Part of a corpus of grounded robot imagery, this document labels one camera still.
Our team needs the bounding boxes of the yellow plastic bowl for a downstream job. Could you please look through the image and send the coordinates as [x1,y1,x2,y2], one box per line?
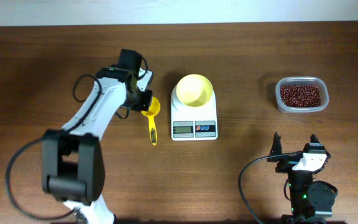
[175,74,213,108]

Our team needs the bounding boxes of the clear plastic container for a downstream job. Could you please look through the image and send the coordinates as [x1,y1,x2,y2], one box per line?
[275,77,329,113]

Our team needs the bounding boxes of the yellow plastic measuring scoop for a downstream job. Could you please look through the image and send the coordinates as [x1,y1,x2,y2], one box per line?
[141,96,161,146]

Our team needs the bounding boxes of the white digital kitchen scale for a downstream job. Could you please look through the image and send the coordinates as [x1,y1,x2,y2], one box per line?
[170,86,218,141]

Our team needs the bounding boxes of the red adzuki beans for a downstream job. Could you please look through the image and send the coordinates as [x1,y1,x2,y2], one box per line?
[280,85,321,108]

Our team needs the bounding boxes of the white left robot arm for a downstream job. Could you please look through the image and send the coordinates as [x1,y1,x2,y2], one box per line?
[42,49,154,223]

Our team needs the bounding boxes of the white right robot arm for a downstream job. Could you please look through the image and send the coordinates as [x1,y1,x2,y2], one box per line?
[267,133,338,223]

